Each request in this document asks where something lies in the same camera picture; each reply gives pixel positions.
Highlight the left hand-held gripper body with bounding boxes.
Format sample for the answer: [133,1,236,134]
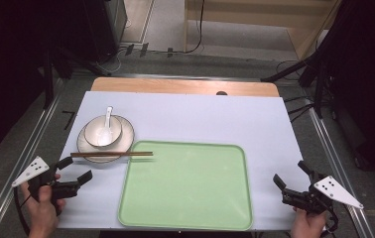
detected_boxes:
[11,156,82,216]

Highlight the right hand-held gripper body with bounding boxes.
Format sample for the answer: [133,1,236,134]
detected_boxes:
[281,170,365,216]

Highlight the person's right hand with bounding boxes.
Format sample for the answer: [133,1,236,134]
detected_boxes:
[289,206,327,238]

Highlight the person's left hand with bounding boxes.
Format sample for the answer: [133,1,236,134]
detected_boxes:
[20,174,66,238]

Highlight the brown wooden chopstick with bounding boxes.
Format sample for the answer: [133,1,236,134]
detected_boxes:
[70,152,154,159]
[70,151,154,157]

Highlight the white bowl with dark rim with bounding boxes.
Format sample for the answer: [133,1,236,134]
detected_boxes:
[83,114,123,149]

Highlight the white ceramic spoon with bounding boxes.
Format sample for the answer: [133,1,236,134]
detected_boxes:
[96,105,114,147]

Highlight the white plate with dark rim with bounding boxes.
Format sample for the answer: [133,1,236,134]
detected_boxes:
[76,114,136,164]

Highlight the light green tray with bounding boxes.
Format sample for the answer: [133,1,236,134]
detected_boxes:
[117,140,254,232]

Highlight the white table cover sheet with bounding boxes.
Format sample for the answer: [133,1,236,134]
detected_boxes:
[57,90,312,232]

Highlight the dark curtain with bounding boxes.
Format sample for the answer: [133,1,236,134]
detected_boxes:
[311,0,375,186]
[0,0,110,164]

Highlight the light wooden shelf unit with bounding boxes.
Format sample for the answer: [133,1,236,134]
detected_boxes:
[183,0,343,61]

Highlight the black cabinet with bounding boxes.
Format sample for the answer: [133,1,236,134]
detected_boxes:
[81,0,128,63]

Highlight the aluminium frame rail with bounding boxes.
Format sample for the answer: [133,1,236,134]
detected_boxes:
[0,94,63,238]
[71,72,309,83]
[308,106,375,238]

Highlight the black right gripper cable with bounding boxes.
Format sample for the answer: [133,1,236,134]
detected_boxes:
[319,205,339,238]

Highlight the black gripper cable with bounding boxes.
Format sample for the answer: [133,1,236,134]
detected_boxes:
[319,205,339,238]
[12,185,33,236]

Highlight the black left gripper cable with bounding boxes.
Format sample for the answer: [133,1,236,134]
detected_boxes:
[12,185,33,236]

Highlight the black floor cables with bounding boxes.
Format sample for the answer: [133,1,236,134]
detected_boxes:
[283,94,316,124]

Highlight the black hanging cable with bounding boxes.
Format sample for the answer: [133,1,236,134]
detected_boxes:
[172,0,206,56]

